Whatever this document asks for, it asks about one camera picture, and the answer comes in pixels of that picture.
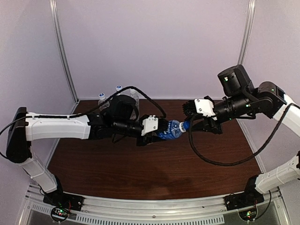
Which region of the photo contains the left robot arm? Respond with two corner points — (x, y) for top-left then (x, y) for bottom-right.
(4, 95), (168, 204)

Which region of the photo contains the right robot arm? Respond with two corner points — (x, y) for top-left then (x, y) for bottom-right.
(181, 65), (300, 210)

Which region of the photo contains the Pepsi label plastic bottle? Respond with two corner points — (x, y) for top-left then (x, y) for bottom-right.
(115, 85), (122, 92)

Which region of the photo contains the left camera cable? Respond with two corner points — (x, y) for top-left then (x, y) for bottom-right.
(0, 86), (167, 160)

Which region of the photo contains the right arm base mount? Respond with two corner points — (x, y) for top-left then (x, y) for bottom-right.
(224, 192), (264, 222)

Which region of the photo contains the right camera cable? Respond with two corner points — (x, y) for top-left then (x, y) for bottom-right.
(188, 103), (298, 166)

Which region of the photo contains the front aluminium rail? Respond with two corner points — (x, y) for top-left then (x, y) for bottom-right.
(16, 183), (291, 225)

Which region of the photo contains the clear bottle white cap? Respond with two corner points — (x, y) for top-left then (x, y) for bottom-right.
(98, 93), (110, 111)

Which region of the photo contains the right aluminium frame post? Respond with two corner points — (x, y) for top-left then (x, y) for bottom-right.
(223, 0), (256, 68)

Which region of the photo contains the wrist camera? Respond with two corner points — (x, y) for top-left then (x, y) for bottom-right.
(141, 115), (168, 136)
(182, 96), (216, 117)

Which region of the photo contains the blue bottle cap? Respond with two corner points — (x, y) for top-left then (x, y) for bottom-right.
(180, 120), (190, 133)

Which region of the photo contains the blue label plastic bottle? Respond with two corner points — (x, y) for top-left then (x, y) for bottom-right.
(157, 120), (183, 140)

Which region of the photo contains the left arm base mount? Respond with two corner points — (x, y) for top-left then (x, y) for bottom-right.
(39, 187), (84, 225)

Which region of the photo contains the clear plastic bottle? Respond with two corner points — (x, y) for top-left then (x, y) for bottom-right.
(129, 89), (139, 120)

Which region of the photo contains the camera cable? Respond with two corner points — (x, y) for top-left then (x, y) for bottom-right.
(188, 103), (298, 166)
(0, 86), (167, 160)

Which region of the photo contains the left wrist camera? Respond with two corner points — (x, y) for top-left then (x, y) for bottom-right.
(141, 115), (168, 136)

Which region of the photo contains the aluminium frame post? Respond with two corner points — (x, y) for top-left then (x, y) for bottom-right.
(223, 0), (256, 68)
(49, 0), (79, 103)

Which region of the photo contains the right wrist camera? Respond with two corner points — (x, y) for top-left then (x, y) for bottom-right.
(182, 96), (216, 117)

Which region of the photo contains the left aluminium frame post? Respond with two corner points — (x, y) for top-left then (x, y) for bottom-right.
(49, 0), (79, 103)

